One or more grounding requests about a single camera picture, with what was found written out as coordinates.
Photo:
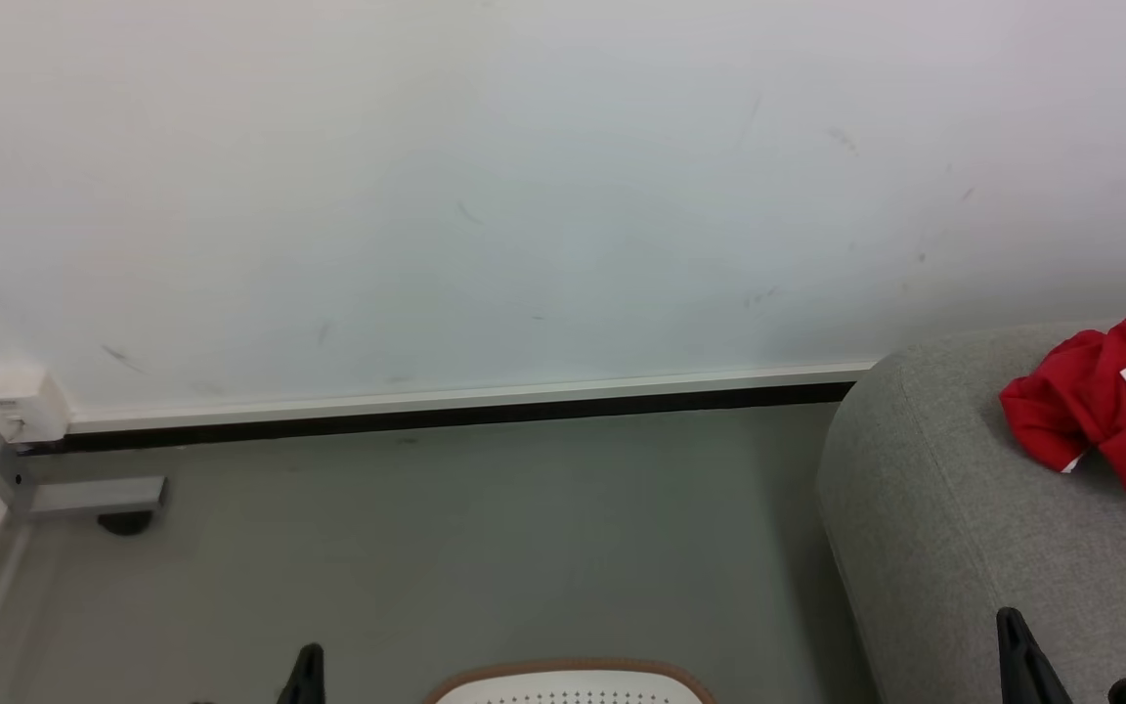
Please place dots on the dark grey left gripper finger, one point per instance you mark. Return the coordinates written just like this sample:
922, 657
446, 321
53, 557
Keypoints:
306, 680

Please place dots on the red garment with white trim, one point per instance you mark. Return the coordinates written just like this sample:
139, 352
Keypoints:
1091, 401

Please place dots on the white laundry basket brown rim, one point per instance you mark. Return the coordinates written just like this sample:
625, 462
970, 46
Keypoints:
563, 684

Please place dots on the grey fabric sofa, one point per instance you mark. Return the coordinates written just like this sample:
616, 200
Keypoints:
944, 528

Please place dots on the dark caster wheel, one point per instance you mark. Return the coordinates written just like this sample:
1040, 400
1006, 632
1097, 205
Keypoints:
125, 523

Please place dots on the white and black baseboard strip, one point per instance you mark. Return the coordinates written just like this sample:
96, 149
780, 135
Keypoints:
426, 413

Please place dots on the white plastic wall box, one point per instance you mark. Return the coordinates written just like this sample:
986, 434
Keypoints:
25, 406

